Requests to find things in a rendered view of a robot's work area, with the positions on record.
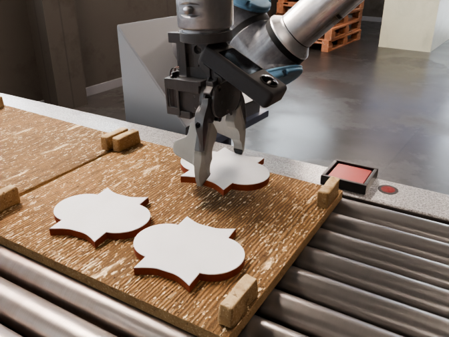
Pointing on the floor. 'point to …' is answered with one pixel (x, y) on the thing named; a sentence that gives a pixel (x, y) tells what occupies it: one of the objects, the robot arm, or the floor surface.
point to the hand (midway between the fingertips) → (224, 168)
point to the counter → (414, 25)
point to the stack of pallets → (341, 31)
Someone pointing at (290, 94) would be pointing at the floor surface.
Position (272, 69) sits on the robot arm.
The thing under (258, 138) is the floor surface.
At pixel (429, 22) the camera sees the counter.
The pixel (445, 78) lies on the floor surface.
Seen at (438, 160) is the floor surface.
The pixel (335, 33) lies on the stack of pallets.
